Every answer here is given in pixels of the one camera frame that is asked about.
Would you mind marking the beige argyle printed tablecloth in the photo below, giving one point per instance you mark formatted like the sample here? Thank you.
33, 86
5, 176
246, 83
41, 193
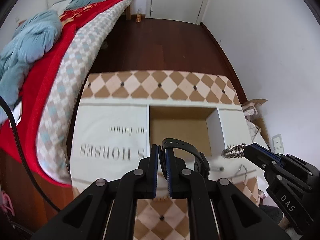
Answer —
111, 132

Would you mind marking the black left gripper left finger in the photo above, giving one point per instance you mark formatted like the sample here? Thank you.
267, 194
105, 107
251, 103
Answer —
106, 209

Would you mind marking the white cardboard box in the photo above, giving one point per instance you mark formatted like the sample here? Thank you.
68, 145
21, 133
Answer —
198, 126

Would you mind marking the light blue fluffy blanket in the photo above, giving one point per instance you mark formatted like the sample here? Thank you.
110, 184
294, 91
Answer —
32, 39

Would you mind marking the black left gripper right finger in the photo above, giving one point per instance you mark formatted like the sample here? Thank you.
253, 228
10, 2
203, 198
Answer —
217, 209

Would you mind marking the orange bottle on floor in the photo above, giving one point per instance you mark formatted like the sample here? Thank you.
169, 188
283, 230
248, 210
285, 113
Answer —
138, 16

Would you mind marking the argyle patterned quilt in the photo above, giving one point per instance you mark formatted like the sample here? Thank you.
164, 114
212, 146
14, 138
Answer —
88, 26

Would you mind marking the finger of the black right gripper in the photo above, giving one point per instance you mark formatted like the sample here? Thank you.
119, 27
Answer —
263, 158

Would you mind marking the red blanket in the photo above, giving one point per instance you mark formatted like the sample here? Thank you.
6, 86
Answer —
34, 92

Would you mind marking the white wall socket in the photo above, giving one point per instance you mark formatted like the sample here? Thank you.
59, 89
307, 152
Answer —
277, 144

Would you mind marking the brown cardboard box flap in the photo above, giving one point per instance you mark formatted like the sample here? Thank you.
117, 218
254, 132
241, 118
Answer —
258, 103

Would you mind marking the dark grey fluffy rug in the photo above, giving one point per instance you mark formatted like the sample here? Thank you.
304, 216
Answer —
273, 212

